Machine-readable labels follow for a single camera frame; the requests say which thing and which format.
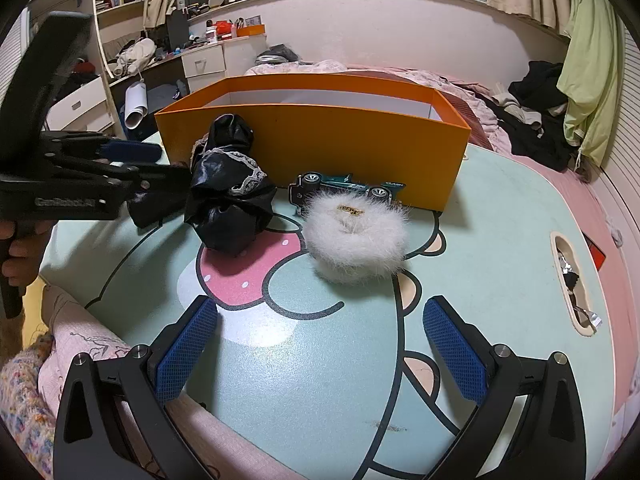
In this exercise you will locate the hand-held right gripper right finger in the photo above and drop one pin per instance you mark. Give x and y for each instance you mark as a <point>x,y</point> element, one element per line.
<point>455,355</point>

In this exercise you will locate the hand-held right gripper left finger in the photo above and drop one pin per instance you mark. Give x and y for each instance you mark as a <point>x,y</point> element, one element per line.
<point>187,355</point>

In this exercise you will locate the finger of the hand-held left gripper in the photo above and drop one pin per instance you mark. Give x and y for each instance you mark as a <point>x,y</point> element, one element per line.
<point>150,175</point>
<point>132,151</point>

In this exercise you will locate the black lace-trimmed cloth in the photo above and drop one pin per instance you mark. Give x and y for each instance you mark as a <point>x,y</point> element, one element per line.
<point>225,195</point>

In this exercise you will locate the orange cardboard box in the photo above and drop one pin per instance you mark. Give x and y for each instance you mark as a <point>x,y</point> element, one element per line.
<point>350,145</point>

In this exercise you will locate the person's left forearm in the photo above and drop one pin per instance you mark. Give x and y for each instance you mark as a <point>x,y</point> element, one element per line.
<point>10,330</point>

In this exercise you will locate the red container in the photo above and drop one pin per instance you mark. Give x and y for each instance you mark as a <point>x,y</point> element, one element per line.
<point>225,27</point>

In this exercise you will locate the person's left hand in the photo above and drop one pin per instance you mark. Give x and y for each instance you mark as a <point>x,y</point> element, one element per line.
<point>30,255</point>

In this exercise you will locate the white rolled paper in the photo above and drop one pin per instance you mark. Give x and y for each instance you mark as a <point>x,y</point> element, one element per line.
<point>135,102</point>

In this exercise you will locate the white drawer cabinet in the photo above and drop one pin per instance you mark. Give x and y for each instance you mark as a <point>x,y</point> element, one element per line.
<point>85,105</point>

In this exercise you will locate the red garment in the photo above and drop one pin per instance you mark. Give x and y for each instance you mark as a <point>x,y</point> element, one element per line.
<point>86,67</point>

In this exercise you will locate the white cloth bag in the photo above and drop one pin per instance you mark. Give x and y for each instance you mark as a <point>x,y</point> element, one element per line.
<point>135,55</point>

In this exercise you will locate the white desk drawer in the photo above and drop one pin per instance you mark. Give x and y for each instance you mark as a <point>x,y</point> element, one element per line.
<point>202,65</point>

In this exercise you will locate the pink embroidered cloth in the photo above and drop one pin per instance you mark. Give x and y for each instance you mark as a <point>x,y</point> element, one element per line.
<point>75,330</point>

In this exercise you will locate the white shelf unit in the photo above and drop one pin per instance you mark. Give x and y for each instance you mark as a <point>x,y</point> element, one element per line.
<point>100,35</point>

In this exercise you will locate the black box speaker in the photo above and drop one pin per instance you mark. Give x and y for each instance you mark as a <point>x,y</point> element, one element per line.
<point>177,30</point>

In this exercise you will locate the small silver object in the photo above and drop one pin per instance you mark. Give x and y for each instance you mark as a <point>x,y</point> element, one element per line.
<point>570,280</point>

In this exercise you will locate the white fluffy scrunchie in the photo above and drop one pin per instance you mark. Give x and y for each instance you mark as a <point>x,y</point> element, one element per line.
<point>350,250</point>

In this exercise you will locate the yellow cloth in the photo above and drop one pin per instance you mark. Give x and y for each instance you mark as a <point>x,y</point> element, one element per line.
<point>32,310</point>

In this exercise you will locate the small orange box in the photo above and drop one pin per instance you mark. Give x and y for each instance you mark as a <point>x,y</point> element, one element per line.
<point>250,31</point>

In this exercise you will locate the colourful knitted blanket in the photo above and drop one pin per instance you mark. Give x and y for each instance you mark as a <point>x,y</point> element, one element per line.
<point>25,410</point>

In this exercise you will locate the red dark flat box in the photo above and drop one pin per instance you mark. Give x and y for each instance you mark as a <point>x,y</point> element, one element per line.
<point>595,255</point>

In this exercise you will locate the grey black bag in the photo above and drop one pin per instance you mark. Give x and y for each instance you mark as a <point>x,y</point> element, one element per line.
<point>277,54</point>

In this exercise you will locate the teal toy car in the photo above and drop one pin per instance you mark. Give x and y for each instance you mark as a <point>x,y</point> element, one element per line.
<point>345,180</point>

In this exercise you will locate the maroon blanket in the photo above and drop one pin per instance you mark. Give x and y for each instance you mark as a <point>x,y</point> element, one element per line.
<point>477,127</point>

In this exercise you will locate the white beige garment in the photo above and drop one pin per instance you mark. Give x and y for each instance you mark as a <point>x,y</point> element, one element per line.
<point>520,107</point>

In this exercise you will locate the black clothes pile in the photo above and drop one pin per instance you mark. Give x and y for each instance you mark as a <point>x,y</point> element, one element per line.
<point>540,85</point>

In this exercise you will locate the green hanging cloth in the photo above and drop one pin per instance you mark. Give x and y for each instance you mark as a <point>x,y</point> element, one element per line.
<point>590,60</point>

